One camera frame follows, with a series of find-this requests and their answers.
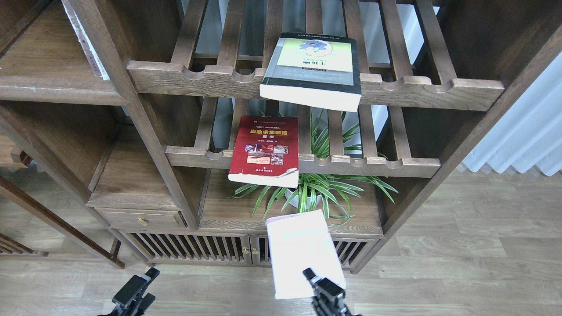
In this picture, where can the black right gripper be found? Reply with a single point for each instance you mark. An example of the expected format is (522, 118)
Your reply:
(327, 299)

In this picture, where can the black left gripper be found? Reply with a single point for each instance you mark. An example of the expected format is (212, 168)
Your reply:
(131, 300)

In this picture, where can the white and lilac book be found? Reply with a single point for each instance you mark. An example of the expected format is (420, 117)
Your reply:
(297, 242)

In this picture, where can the yellow and black thick book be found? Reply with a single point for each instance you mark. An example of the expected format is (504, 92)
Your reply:
(314, 70)

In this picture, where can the brass drawer knob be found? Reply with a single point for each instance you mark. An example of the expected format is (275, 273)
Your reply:
(142, 221)

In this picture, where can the green spider plant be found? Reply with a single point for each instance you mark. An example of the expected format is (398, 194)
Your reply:
(314, 188)

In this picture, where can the dark wooden side furniture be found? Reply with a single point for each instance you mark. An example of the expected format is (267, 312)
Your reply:
(41, 221)

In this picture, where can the red paperback book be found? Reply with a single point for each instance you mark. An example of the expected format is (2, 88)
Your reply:
(266, 152)

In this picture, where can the dark wooden bookshelf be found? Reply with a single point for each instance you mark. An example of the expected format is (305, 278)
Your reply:
(156, 140)

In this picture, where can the standing book with pink spine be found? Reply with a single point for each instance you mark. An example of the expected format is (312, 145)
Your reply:
(88, 49)

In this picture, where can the white curtain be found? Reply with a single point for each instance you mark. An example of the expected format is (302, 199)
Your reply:
(530, 133)

